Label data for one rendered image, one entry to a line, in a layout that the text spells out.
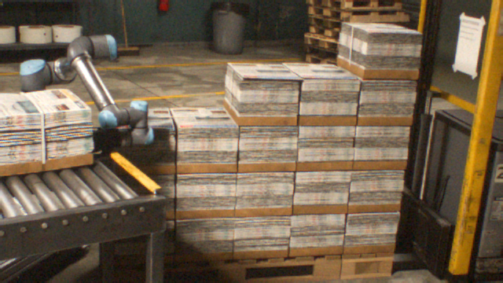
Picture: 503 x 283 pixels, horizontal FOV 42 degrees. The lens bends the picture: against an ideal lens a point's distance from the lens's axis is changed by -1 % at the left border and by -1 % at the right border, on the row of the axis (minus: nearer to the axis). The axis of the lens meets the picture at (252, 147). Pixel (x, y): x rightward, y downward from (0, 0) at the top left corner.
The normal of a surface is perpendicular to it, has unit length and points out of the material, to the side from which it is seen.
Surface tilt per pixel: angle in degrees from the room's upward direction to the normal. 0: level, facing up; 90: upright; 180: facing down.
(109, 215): 90
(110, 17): 90
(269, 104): 90
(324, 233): 89
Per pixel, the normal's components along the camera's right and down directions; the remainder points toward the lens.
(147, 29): 0.53, 0.29
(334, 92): 0.22, 0.30
